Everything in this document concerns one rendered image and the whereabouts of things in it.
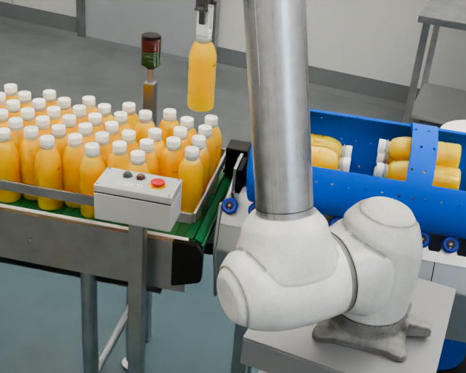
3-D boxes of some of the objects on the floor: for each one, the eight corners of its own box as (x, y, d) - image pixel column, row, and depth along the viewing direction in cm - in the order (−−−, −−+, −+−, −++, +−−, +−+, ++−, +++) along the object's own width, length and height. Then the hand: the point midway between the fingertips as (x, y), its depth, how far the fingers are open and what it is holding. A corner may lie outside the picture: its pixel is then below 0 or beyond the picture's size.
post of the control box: (138, 484, 234) (143, 220, 185) (126, 482, 235) (128, 218, 186) (142, 474, 237) (148, 213, 188) (131, 471, 238) (133, 210, 189)
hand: (204, 21), depth 182 cm, fingers closed on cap, 4 cm apart
